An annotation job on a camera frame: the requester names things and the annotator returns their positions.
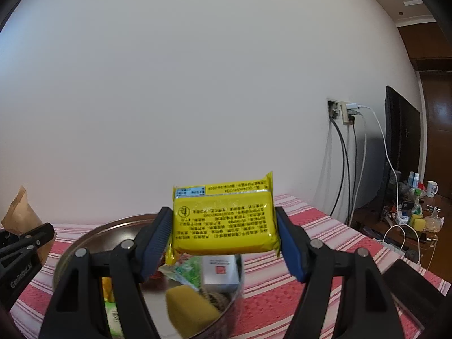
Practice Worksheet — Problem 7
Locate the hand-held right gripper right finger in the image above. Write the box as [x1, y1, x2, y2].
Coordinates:
[275, 206, 405, 339]

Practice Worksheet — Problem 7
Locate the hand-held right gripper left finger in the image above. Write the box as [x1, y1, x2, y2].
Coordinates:
[38, 207, 174, 339]

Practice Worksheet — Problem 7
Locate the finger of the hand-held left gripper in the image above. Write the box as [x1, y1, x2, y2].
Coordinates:
[0, 222, 55, 259]

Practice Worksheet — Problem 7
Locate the brown paper bag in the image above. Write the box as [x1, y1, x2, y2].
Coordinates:
[1, 185, 53, 265]

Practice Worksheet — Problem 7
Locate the round metal tin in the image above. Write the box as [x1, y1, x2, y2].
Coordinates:
[52, 212, 244, 339]

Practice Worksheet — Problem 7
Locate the yellow printed snack packet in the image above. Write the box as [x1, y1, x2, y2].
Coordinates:
[165, 171, 282, 265]

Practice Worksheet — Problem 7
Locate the green snack packet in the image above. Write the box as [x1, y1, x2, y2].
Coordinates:
[159, 257, 203, 289]

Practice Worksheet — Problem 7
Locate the red striped cloth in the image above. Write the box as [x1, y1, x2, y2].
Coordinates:
[10, 194, 452, 339]

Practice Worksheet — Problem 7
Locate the white box red label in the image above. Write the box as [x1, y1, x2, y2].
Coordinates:
[201, 254, 241, 293]

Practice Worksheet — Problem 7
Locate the yellow sponge block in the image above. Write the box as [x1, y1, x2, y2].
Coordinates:
[165, 287, 221, 338]

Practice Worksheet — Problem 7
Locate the cluttered wooden side desk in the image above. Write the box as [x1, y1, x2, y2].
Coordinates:
[353, 192, 452, 272]

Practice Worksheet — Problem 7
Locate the light green packet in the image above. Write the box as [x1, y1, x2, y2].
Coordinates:
[105, 301, 124, 338]

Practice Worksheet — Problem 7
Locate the black smartphone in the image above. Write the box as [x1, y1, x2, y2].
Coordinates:
[383, 258, 452, 329]

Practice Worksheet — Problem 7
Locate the white power adapter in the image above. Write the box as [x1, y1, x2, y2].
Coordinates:
[339, 101, 361, 125]

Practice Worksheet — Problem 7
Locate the black television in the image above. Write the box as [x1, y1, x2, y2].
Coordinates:
[379, 85, 421, 216]

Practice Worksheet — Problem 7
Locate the jute rope ball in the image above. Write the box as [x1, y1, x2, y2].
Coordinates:
[199, 286, 230, 313]

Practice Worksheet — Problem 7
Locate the black cable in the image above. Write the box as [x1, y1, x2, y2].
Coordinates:
[330, 118, 352, 227]

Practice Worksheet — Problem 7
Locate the grey cable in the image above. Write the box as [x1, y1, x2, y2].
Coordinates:
[351, 123, 368, 221]

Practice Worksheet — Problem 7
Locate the wall socket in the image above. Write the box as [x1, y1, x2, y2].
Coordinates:
[327, 98, 341, 121]

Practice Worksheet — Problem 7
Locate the white cable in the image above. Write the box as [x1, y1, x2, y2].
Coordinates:
[358, 105, 403, 225]

